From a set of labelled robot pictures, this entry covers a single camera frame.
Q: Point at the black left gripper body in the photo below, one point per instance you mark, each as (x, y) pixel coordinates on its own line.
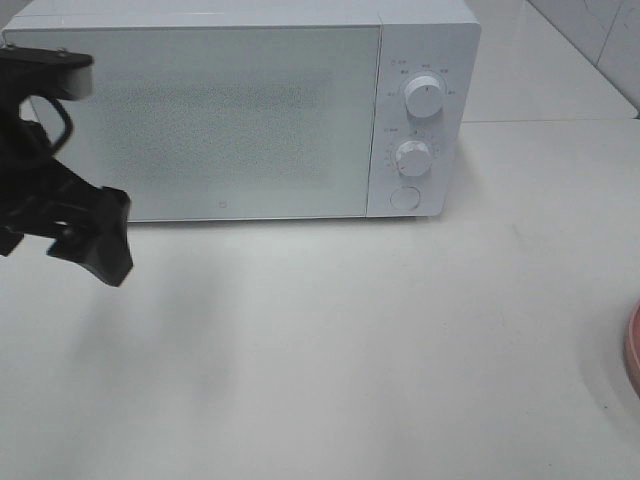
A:
(39, 195)

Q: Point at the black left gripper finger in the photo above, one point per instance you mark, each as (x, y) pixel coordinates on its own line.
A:
(95, 237)

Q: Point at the round white door button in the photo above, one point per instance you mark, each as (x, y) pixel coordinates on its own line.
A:
(405, 198)

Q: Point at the pink round plate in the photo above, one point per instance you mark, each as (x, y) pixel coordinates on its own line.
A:
(632, 350)

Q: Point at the white microwave oven body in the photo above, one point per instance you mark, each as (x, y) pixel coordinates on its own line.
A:
(441, 37)

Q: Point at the upper white power knob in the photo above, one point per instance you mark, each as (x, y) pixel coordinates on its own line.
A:
(424, 95)

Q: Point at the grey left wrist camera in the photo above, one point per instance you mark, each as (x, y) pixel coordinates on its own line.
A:
(58, 74)

